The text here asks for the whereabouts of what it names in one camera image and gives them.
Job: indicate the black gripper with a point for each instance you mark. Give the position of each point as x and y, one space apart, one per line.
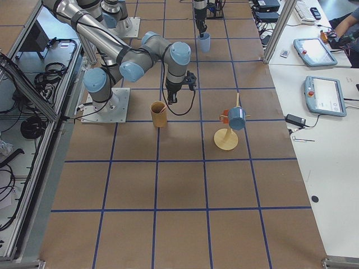
200 16
171 89

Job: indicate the light blue plastic cup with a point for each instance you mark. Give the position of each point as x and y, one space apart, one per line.
204 43

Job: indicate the bamboo chopstick holder cup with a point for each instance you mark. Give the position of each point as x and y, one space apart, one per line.
158 114

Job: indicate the orange red mug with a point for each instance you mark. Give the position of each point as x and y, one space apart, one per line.
224 117

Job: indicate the wooden mug tree stand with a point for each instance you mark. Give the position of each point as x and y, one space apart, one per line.
225 138

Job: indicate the blue mug on tree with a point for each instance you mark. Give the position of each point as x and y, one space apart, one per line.
237 118

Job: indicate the teach pendant far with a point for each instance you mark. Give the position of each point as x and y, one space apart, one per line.
314 52

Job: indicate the teach pendant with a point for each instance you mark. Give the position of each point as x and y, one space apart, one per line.
324 96
314 52

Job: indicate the black power adapter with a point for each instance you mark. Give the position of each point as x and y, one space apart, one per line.
295 120

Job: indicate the teach pendant near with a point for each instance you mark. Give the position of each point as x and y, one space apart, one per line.
324 96

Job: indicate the black wire mug rack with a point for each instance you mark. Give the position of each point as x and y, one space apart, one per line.
215 9

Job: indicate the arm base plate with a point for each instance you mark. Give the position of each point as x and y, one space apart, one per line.
114 111
127 28

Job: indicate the aluminium frame post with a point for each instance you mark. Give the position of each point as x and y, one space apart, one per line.
285 14

